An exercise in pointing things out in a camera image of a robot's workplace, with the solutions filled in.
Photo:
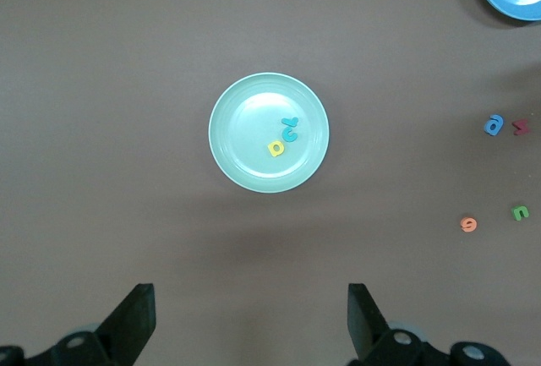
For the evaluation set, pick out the pale green plate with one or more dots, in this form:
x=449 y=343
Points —
x=245 y=150

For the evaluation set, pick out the red foam letter z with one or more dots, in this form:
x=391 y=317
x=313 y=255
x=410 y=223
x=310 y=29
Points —
x=520 y=127

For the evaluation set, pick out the blue letter p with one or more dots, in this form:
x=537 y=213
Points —
x=493 y=126

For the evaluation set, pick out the yellow foam letter a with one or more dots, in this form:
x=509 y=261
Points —
x=277 y=149

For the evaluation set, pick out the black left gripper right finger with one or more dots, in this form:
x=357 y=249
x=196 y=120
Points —
x=364 y=323

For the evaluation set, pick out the orange number six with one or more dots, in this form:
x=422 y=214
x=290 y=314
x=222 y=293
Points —
x=468 y=225

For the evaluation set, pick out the teal foam letter c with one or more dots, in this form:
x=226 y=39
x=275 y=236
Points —
x=288 y=137

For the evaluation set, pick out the teal foam letter l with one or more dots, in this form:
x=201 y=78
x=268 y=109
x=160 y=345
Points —
x=290 y=121

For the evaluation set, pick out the brown table cover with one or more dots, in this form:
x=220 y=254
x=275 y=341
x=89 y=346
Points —
x=84 y=87

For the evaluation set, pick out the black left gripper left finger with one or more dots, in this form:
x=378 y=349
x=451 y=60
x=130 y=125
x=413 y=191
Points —
x=135 y=319

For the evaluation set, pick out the green foam letter u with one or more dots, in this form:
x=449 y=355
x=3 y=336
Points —
x=516 y=214

